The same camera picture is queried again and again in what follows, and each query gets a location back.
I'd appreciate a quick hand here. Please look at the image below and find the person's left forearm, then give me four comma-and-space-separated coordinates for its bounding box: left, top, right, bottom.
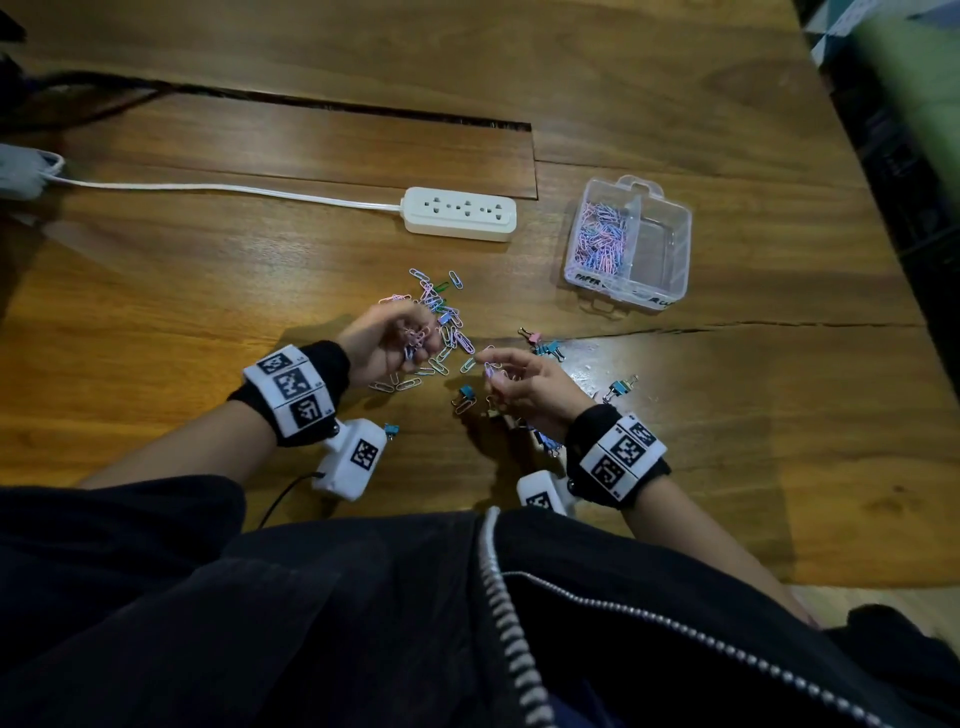
78, 401, 279, 493

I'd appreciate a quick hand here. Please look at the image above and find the black zip jacket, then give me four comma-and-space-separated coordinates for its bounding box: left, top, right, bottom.
0, 474, 960, 728

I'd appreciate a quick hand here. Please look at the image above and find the clear plastic compartment box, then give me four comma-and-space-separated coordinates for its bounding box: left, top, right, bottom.
562, 174, 694, 315

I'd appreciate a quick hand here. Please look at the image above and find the green cushioned stool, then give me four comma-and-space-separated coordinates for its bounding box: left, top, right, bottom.
854, 18, 960, 129
922, 119, 960, 211

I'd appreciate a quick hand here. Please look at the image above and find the thin black camera cable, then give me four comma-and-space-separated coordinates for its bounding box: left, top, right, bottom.
258, 470, 328, 530

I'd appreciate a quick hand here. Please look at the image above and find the white power strip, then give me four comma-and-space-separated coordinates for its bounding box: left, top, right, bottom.
399, 186, 519, 244

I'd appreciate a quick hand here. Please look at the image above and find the scatter of small binder clips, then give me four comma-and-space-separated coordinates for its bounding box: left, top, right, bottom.
382, 326, 640, 459

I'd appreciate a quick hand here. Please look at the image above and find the person's right forearm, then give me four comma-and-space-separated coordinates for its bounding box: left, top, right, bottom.
622, 476, 819, 628

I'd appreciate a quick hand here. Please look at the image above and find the black desktop device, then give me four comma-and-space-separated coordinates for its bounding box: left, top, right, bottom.
0, 7, 28, 114

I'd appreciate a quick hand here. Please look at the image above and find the grey power adapter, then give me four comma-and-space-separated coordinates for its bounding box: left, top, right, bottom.
0, 142, 67, 202

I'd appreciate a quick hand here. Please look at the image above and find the person's left hand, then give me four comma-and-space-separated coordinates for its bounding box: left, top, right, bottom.
333, 299, 445, 390

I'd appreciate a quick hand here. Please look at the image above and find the person's right hand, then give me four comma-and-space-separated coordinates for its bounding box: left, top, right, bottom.
473, 346, 598, 445

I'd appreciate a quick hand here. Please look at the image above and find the pile of pastel paper clips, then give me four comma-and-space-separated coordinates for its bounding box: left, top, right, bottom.
367, 268, 504, 395
573, 200, 630, 277

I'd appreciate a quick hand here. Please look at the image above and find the white power strip cable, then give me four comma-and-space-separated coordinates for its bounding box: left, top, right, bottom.
44, 176, 405, 215

